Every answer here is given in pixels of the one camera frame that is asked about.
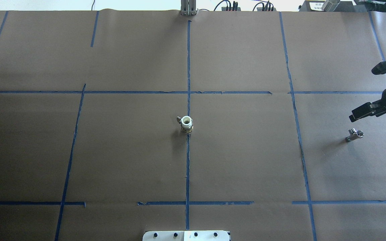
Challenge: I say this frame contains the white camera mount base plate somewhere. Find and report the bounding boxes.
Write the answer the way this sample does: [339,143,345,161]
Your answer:
[142,230,231,241]

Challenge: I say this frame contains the dark equipment box with label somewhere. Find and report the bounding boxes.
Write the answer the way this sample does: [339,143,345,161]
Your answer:
[298,0,356,12]

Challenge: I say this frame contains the white PPR valve with brass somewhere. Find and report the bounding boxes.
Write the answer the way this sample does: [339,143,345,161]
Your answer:
[177,115,193,135]

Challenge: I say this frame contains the black cable bundle right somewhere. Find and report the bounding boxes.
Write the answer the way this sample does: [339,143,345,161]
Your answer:
[253,1,276,12]

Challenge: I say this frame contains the small metal valve handle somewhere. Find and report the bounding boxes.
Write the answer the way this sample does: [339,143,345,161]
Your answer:
[345,128,364,143]

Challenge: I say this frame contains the aluminium profile post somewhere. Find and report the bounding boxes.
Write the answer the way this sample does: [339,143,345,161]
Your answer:
[180,0,197,16]

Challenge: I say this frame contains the black cable bundle left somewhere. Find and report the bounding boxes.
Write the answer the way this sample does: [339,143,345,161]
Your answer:
[213,0,242,12]

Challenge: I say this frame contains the black cable bundle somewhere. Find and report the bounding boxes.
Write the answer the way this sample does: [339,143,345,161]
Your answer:
[253,1,276,12]
[213,0,242,12]

